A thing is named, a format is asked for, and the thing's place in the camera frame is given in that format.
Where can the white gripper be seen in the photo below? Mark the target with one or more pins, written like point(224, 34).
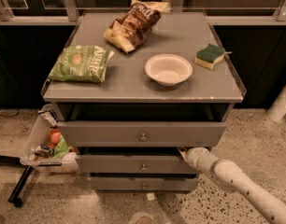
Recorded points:
point(193, 156)

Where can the grey drawer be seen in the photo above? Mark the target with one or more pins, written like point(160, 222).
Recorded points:
point(133, 160)
point(115, 183)
point(142, 133)

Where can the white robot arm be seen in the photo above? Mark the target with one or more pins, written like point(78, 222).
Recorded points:
point(230, 177)

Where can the grey bottom drawer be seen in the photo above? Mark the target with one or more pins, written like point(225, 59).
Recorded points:
point(115, 183)

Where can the grey drawer cabinet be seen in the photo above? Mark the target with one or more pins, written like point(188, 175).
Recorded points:
point(128, 94)

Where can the grey top drawer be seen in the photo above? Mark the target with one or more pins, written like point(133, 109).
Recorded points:
point(142, 133)

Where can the white paper bowl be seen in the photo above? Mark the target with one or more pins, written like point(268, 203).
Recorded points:
point(168, 69)

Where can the green yellow sponge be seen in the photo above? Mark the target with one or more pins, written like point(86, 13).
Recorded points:
point(209, 56)

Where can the green bag in bin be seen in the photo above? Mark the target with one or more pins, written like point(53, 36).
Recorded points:
point(61, 149)

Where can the orange fruit in bin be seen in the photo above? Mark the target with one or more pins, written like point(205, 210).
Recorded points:
point(55, 138)

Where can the green chip bag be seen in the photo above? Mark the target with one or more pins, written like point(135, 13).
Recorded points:
point(81, 63)

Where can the brown yellow chip bag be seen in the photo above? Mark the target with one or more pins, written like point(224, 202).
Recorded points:
point(131, 30)

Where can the clear plastic bin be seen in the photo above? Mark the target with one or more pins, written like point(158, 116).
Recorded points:
point(38, 150)

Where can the black floor stand leg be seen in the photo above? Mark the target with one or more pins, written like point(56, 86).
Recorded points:
point(14, 197)

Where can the white cylindrical post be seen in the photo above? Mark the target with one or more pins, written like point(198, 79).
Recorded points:
point(277, 111)

